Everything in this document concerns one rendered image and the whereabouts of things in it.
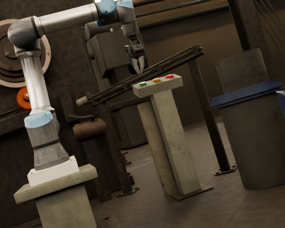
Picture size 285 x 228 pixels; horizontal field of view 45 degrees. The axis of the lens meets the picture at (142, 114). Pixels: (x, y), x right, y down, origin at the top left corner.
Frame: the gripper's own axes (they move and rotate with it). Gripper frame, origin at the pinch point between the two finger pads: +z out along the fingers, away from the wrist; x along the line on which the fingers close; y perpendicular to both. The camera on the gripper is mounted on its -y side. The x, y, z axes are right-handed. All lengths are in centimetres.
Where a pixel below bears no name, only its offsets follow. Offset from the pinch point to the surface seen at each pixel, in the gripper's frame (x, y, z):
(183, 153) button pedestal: -8.9, -16.8, 42.5
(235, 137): -24, -43, 30
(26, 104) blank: 63, 74, 16
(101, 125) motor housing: 20, 47, 37
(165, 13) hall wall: -291, 720, 14
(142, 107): 0.6, 7.4, 20.6
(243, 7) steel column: -283, 342, 12
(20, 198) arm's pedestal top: 66, -41, 26
